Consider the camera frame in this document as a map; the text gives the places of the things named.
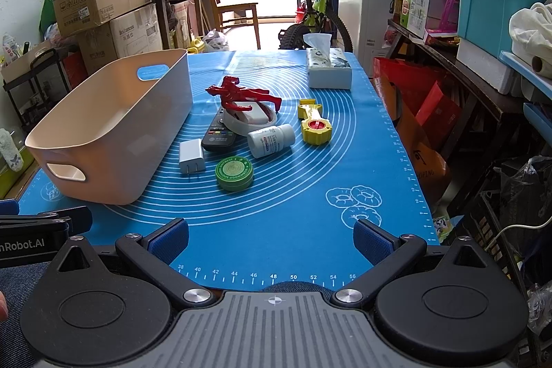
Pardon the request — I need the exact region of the red toy figure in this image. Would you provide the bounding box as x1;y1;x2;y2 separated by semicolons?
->
206;76;282;112

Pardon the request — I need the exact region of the large stacked cardboard box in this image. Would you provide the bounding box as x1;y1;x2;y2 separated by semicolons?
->
77;4;163;75

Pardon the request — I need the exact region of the blue silicone baking mat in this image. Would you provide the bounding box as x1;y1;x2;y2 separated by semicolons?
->
17;49;440;292

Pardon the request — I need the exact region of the black tv remote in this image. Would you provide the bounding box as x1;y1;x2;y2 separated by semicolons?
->
201;107;236;152

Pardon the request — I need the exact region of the black metal shelf cart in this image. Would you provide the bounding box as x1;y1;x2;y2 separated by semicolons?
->
3;49;71;132

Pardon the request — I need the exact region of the green white product box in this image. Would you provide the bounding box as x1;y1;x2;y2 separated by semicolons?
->
401;0;430;38

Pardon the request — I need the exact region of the white tape roll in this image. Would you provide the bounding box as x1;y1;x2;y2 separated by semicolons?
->
223;102;277;136

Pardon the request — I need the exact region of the yellow toy wrench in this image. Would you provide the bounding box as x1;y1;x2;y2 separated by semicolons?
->
297;99;332;146

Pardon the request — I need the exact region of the yellow oil jug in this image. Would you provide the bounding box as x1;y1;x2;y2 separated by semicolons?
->
187;37;206;54

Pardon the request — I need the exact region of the wooden chair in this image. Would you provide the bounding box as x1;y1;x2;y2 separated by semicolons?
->
198;0;263;50

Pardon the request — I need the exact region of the red gift bag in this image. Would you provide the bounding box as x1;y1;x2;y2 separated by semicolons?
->
372;57;462;203

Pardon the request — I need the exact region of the green round tin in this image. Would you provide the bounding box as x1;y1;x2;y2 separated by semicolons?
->
215;156;254;191

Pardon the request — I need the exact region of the white pill bottle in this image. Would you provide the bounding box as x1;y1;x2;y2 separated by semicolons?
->
247;124;296;159

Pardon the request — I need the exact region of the tissue box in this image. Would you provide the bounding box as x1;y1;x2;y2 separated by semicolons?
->
303;33;352;91

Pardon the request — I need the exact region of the beige plastic storage bin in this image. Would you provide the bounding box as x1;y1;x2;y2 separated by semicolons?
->
25;49;193;206

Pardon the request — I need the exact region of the white usb charger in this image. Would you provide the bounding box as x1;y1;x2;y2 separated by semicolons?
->
179;139;206;176

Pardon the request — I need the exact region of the teal plastic storage bin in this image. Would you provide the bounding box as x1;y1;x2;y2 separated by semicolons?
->
457;0;546;57

